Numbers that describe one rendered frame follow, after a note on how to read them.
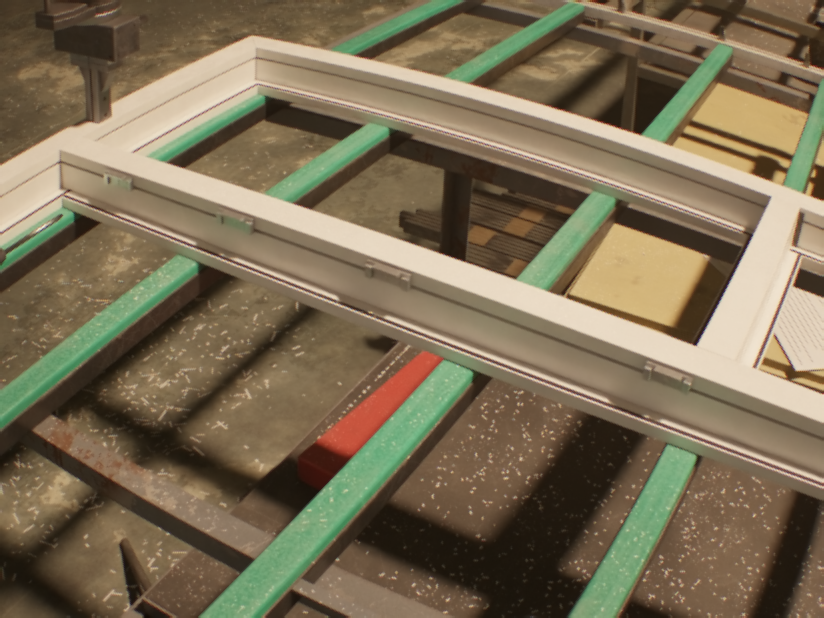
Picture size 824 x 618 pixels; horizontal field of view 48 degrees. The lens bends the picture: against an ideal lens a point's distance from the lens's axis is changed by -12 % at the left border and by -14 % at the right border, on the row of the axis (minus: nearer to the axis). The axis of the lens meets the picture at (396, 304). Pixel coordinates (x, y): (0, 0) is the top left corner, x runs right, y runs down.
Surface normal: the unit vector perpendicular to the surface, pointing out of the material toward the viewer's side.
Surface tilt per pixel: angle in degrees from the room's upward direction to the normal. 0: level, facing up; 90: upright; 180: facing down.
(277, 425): 0
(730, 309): 0
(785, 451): 90
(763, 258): 0
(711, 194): 90
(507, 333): 90
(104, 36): 90
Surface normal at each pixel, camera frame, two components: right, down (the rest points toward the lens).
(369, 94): -0.52, 0.47
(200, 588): 0.04, -0.83
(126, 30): 0.85, 0.32
